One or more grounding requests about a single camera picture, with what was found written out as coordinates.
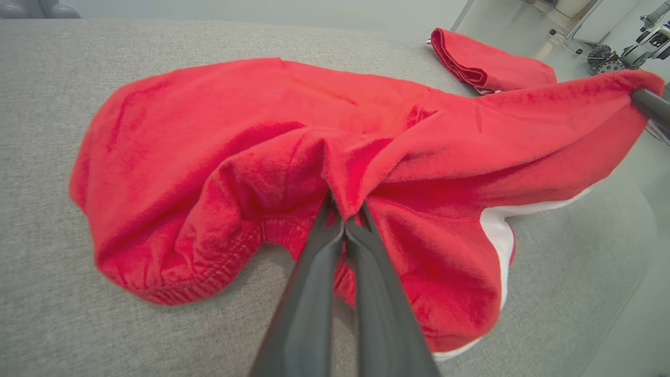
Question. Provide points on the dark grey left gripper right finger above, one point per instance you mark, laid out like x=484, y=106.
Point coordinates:
x=384, y=324

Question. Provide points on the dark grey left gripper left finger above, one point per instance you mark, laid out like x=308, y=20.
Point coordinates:
x=309, y=314

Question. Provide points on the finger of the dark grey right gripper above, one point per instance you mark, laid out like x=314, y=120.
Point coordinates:
x=654, y=103

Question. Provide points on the red Bulls 23 jersey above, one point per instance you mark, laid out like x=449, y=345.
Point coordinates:
x=497, y=63

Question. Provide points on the red shorts white stripes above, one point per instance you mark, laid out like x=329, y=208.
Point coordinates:
x=261, y=115

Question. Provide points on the grey machine with wheels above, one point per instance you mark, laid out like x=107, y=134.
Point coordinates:
x=641, y=50

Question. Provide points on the white board panel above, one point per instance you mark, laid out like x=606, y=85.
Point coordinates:
x=607, y=21

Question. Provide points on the grey frame post with bracket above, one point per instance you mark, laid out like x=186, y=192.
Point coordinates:
x=463, y=14

